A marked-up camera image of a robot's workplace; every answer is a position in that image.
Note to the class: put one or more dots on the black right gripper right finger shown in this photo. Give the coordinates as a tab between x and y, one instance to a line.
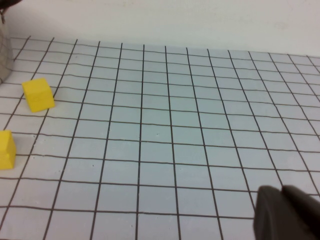
307	212

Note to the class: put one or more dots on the white grid-pattern tablecloth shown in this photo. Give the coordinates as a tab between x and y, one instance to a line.
175	125

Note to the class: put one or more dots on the stainless steel cooking pot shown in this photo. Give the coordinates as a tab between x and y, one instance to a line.
3	50

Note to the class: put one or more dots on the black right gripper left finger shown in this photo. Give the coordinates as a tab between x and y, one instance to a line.
272	220

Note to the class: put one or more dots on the yellow foam cube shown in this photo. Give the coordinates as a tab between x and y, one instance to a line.
38	96
6	150

